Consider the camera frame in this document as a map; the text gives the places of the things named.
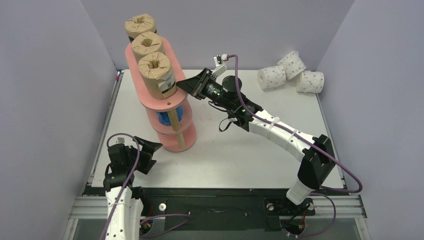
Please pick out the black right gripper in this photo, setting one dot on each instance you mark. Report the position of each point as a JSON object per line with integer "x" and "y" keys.
{"x": 202, "y": 84}

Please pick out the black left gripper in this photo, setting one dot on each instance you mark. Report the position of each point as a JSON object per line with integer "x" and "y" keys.
{"x": 148, "y": 149}

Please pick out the brown roll front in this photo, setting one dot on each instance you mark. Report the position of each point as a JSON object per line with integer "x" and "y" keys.
{"x": 146, "y": 43}

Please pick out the brown paper roll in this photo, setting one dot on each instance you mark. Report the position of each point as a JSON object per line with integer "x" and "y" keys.
{"x": 138, "y": 25}

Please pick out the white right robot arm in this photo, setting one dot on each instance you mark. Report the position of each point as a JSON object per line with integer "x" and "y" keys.
{"x": 315, "y": 154}

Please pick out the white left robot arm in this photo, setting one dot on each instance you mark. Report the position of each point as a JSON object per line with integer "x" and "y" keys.
{"x": 123, "y": 209}

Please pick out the pink three-tier shelf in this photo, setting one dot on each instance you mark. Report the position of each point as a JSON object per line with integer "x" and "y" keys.
{"x": 173, "y": 141}

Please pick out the white dotted roll left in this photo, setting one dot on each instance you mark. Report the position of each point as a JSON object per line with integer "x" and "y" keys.
{"x": 270, "y": 78}

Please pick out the white dotted roll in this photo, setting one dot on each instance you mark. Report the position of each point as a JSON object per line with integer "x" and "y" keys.
{"x": 270, "y": 78}
{"x": 292, "y": 64}
{"x": 310, "y": 82}

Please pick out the white dotted roll top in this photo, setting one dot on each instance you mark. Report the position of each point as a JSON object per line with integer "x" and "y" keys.
{"x": 292, "y": 64}

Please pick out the white dotted roll right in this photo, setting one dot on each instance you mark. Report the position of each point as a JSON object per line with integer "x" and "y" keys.
{"x": 310, "y": 82}

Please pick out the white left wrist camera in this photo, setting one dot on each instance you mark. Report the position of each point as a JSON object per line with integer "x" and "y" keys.
{"x": 120, "y": 140}

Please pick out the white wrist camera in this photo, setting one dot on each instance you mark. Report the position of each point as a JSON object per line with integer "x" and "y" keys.
{"x": 120, "y": 140}
{"x": 220, "y": 64}

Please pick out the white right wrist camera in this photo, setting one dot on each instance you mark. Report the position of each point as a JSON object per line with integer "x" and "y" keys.
{"x": 220, "y": 64}

